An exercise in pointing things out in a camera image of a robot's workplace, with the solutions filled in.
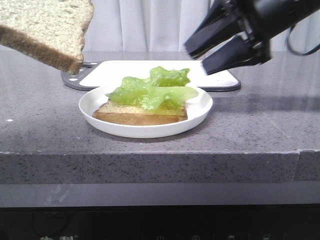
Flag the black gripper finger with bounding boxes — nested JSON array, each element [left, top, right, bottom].
[[202, 36, 263, 75], [184, 0, 245, 59]]

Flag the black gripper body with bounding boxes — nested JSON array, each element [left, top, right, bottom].
[[230, 0, 320, 64]]

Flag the green lettuce leaf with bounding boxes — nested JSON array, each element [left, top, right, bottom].
[[106, 66, 199, 110]]

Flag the toasted bread slice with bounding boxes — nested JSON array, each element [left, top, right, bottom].
[[0, 0, 94, 75], [92, 100, 188, 126]]

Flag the white round plate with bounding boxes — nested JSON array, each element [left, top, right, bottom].
[[78, 86, 213, 139]]

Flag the white pleated curtain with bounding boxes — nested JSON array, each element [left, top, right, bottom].
[[82, 0, 320, 53]]

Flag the white cutting board grey rim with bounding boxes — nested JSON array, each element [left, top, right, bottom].
[[61, 60, 241, 92]]

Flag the black appliance front panel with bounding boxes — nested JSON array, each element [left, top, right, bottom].
[[0, 204, 320, 240]]

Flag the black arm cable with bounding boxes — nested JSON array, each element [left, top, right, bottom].
[[285, 24, 320, 56]]

